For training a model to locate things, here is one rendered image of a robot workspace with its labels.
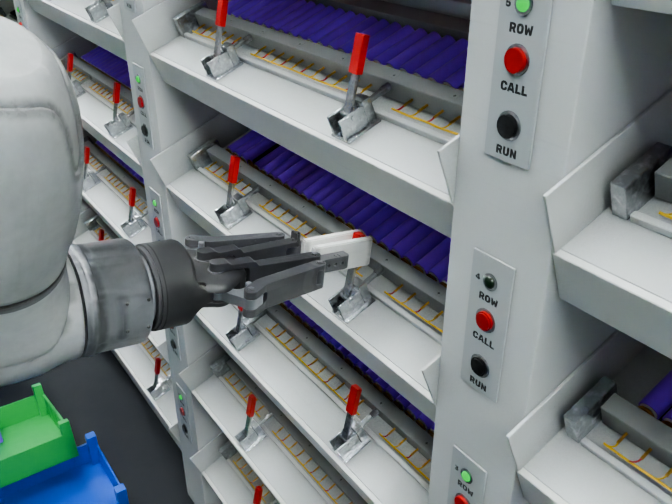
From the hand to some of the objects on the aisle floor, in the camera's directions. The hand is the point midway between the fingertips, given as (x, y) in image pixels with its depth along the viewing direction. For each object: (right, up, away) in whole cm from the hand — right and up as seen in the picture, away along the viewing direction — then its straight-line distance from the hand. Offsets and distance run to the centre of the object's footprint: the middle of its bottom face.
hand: (336, 251), depth 71 cm
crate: (-59, -54, +72) cm, 108 cm away
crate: (-69, -43, +82) cm, 116 cm away
